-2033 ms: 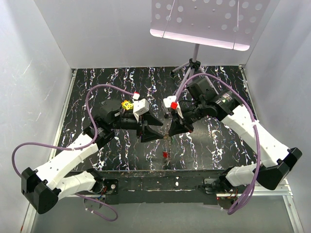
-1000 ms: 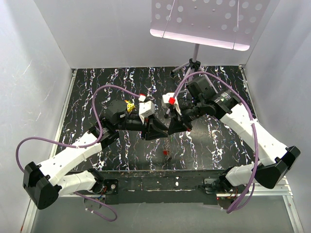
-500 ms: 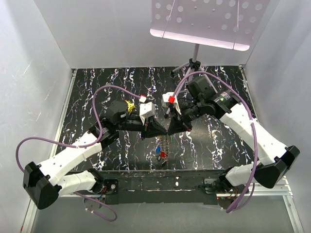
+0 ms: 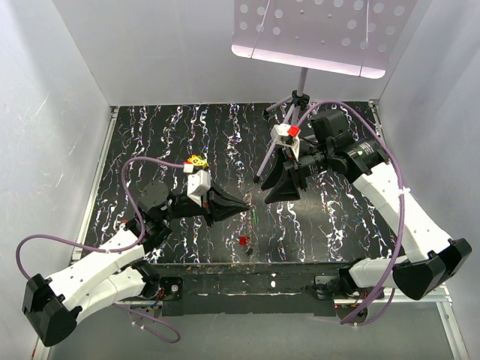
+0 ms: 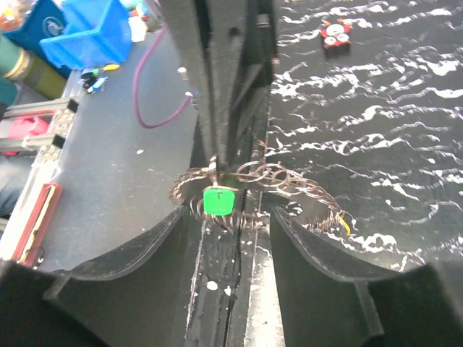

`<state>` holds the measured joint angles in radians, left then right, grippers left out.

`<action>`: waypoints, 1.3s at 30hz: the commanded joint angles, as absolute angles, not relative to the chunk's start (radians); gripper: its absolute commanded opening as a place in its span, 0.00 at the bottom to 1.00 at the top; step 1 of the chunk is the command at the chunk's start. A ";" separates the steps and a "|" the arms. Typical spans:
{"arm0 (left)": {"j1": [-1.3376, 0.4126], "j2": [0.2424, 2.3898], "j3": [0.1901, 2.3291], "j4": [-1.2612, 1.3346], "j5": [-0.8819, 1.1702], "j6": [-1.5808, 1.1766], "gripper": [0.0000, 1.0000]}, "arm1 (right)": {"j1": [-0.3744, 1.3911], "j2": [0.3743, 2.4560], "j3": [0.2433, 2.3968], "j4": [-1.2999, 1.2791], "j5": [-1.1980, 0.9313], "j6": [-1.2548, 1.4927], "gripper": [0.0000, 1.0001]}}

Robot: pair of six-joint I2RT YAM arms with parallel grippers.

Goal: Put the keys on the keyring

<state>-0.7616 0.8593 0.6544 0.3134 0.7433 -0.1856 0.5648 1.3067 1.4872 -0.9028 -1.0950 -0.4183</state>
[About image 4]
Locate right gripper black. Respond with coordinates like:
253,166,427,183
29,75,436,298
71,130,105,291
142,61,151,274
259,143,332,206

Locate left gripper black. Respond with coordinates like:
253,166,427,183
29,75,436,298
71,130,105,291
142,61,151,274
159,180,250,227

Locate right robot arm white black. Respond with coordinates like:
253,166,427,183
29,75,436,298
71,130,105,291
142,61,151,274
261,110,472,300

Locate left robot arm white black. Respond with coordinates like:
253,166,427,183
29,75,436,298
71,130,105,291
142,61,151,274
22,181,250,347

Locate red key tag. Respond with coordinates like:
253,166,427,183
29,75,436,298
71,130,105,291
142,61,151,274
239,236,248,246

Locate yellow owl number block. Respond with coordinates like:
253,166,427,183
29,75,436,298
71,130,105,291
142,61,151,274
187,154,209,169

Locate lilac music stand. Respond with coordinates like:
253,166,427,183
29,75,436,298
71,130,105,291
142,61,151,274
230,0,418,185

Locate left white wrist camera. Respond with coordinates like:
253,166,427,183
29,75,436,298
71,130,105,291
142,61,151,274
187,170,211,207

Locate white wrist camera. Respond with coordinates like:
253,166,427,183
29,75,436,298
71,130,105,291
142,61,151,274
187,170,211,207
271,123,301,160

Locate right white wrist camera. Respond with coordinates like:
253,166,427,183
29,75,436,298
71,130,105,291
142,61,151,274
271,123,301,160

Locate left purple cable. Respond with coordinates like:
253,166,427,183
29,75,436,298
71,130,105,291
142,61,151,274
15,157,196,344

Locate purple cable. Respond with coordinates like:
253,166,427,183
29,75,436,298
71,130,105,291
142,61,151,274
295,100,407,326
15,157,196,344

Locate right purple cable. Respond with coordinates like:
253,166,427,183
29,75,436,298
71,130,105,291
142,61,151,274
295,100,407,326

